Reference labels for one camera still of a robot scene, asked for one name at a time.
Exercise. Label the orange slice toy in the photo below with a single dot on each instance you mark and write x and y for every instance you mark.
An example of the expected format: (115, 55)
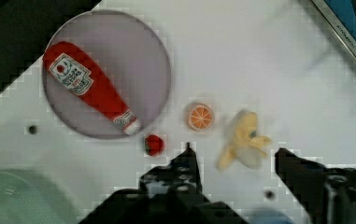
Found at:
(200, 117)

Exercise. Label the red plush ketchup bottle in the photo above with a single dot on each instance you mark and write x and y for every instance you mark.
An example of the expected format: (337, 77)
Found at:
(82, 76)

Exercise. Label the blue bowl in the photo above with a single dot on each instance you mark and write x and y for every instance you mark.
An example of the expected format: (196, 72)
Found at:
(269, 216)

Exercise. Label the yellow plush peeled banana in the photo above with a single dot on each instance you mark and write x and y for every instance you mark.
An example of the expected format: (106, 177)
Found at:
(245, 145)

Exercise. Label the green perforated colander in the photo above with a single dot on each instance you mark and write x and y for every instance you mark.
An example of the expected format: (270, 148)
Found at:
(27, 197)

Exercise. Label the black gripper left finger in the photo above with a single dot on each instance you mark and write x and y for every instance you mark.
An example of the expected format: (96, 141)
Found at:
(170, 194)

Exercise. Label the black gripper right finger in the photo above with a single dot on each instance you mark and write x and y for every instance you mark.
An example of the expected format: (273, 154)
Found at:
(327, 194)

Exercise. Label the small red strawberry toy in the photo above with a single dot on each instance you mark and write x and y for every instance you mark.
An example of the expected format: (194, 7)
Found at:
(154, 145)

